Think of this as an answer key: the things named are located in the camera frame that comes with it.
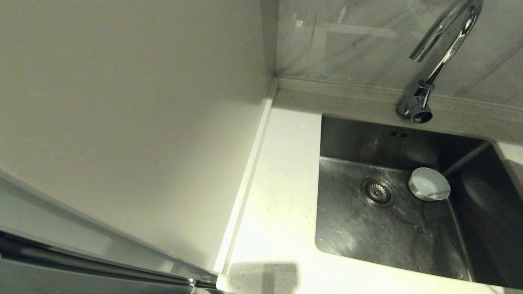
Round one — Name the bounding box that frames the light blue bowl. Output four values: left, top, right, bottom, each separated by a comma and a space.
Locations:
408, 167, 451, 202

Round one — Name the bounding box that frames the stainless steel sink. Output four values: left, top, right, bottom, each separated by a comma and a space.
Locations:
315, 114, 523, 290

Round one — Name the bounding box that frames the round metal drain strainer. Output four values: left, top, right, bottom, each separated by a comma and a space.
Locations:
360, 176, 397, 208

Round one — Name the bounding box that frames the white tall cabinet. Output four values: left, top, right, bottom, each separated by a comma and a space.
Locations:
0, 0, 279, 282

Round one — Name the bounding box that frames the chrome gooseneck faucet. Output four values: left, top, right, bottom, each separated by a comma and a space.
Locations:
396, 0, 484, 124

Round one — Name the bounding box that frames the grey appliance door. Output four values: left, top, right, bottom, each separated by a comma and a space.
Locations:
0, 231, 221, 294

